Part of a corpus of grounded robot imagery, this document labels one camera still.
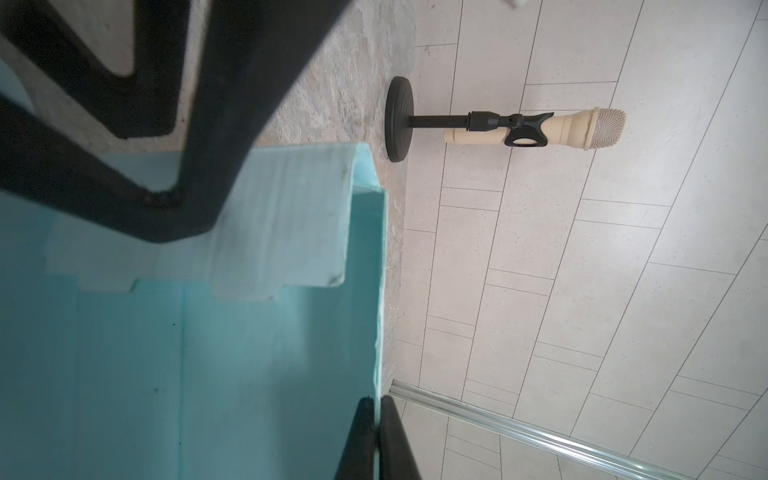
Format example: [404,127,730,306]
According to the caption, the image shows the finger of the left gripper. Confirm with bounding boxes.
[1,1,346,243]
[1,1,191,139]

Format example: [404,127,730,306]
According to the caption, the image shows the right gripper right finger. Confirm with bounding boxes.
[378,395,422,480]

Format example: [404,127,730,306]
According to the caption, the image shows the beige microphone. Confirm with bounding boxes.
[444,108,626,150]

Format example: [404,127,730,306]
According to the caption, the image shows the light blue paper box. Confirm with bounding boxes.
[0,59,388,480]

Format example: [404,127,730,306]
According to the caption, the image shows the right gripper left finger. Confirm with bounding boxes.
[334,397,376,480]

